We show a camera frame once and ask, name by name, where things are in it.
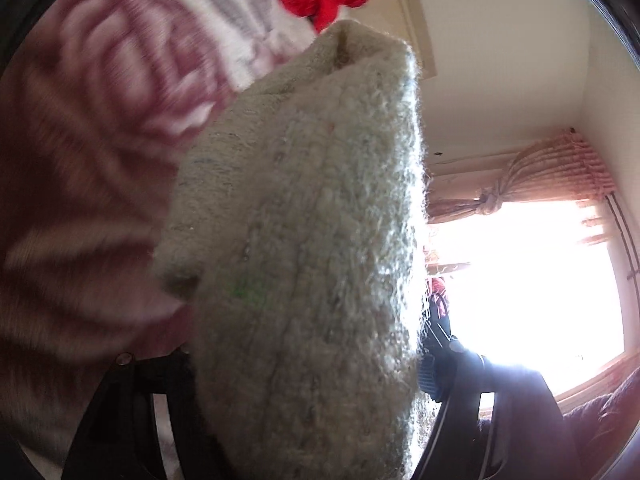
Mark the cream knitted jacket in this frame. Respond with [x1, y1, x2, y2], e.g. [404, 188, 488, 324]
[152, 19, 432, 480]

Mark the beige bed headboard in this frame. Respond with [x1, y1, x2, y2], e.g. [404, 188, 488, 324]
[387, 0, 436, 81]

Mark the floral bed blanket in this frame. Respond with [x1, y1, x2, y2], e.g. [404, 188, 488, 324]
[0, 0, 321, 480]

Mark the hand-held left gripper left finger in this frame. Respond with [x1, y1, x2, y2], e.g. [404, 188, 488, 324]
[61, 351, 221, 480]

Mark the pink floral curtain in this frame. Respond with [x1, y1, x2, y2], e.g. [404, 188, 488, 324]
[425, 130, 616, 248]

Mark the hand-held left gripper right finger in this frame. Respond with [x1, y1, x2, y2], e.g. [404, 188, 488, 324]
[407, 287, 568, 480]

